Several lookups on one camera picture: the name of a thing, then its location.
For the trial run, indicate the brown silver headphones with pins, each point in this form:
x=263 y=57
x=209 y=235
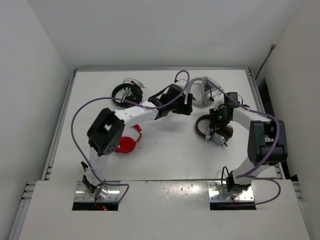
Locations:
x=220 y=136

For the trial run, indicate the red headphones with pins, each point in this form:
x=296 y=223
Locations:
x=128 y=144

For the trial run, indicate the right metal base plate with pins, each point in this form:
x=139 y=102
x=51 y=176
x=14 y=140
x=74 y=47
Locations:
x=218 y=194

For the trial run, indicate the black headphones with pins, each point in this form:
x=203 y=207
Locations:
x=132 y=92

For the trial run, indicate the metal base plate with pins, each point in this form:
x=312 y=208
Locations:
x=218 y=194
x=103 y=194

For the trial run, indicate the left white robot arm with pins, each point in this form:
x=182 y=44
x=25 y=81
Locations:
x=106 y=131

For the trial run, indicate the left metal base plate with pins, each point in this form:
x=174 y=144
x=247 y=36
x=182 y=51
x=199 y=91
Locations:
x=103 y=194

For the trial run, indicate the white grey headphones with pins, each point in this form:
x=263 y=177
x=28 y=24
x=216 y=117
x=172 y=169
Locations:
x=209 y=89

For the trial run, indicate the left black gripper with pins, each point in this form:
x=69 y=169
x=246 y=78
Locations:
x=184 y=108

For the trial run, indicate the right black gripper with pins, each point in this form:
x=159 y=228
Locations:
x=215 y=123

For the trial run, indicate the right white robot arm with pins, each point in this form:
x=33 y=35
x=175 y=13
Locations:
x=266 y=145

